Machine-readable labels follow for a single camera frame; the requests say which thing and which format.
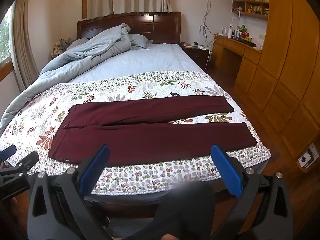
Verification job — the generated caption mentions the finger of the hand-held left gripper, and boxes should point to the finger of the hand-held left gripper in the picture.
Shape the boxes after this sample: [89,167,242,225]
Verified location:
[0,146,17,163]
[0,151,40,181]

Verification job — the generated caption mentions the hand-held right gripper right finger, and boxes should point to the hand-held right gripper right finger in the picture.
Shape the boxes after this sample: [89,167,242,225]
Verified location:
[211,145,294,240]

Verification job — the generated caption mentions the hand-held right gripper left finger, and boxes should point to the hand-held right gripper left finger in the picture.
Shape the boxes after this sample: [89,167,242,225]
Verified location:
[26,144,118,240]

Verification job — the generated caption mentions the maroon pants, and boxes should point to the maroon pants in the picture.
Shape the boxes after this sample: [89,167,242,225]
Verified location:
[48,95,258,167]

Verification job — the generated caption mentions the floral quilted bedspread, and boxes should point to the floral quilted bedspread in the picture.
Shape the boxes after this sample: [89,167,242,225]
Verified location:
[0,70,272,196]

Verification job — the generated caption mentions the person's dark trouser leg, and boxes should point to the person's dark trouser leg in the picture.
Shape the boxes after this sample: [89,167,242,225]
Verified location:
[139,182,216,240]

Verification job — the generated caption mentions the tan side curtain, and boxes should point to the tan side curtain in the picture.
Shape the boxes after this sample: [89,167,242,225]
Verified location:
[12,0,41,91]

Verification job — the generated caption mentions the light wooden desk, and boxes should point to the light wooden desk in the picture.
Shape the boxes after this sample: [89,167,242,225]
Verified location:
[211,34,263,93]

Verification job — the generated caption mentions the window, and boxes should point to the window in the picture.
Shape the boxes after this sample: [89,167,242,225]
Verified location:
[0,5,14,82]

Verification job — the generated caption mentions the blue-grey comforter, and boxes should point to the blue-grey comforter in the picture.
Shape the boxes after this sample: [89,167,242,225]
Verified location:
[0,23,132,136]

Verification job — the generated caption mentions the light blue bed sheet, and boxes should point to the light blue bed sheet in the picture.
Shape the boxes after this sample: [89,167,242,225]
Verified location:
[67,43,203,84]

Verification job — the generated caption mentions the patterned cushion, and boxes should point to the patterned cushion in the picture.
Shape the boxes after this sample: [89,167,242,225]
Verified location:
[51,38,73,59]

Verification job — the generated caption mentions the dark wooden nightstand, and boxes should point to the dark wooden nightstand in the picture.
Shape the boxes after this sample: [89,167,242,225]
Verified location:
[180,42,213,68]

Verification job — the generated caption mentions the blue-grey pillow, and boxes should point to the blue-grey pillow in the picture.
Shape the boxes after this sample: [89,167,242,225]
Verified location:
[128,33,154,50]

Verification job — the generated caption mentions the black keyboard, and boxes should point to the black keyboard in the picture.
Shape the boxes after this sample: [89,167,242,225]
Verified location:
[236,38,257,48]

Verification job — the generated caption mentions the light wooden wardrobe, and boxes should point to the light wooden wardrobe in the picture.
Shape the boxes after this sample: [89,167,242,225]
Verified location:
[234,0,320,173]

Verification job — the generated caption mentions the dark wooden headboard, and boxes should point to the dark wooden headboard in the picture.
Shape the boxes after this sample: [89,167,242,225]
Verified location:
[77,11,182,45]

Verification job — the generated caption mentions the white power cable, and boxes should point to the white power cable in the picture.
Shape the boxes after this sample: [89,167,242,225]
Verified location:
[203,47,211,72]

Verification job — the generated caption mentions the hanging cables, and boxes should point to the hanging cables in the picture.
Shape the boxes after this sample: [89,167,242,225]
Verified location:
[199,0,221,46]

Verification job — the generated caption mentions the wooden wall shelf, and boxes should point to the wooden wall shelf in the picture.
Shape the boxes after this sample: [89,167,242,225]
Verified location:
[231,0,270,21]

